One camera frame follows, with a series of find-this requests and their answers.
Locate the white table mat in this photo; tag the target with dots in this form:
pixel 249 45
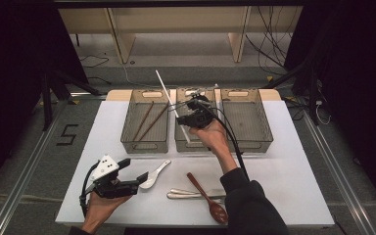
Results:
pixel 290 169

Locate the black metal stand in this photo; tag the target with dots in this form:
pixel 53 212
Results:
pixel 47 104
pixel 312 98

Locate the brown wooden chopstick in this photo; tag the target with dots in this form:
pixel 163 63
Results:
pixel 153 122
pixel 143 120

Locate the aluminium floor rail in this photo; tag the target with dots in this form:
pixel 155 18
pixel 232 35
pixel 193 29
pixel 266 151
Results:
pixel 339 169
pixel 23 182

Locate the white chopstick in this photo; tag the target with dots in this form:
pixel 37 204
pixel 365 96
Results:
pixel 164 86

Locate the person's right hand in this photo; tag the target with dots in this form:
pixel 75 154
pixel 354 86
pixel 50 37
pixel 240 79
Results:
pixel 212 137

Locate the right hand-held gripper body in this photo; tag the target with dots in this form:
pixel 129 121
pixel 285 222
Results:
pixel 199 116

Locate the person's left hand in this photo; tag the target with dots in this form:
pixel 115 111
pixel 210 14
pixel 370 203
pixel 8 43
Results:
pixel 103 209

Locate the dark curtain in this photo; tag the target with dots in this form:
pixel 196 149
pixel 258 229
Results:
pixel 9 81
pixel 355 81

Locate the brown wooden spoon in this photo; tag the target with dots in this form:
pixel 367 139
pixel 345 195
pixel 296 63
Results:
pixel 218 211

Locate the light wooden desk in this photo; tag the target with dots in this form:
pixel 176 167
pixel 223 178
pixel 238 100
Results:
pixel 176 19

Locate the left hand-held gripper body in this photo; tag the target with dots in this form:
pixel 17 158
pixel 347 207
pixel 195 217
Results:
pixel 114 188

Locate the white ceramic spoon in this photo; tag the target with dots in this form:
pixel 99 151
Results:
pixel 158 171

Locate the grey transparent plastic bin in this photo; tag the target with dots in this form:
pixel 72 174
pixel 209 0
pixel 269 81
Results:
pixel 147 122
pixel 184 143
pixel 251 122

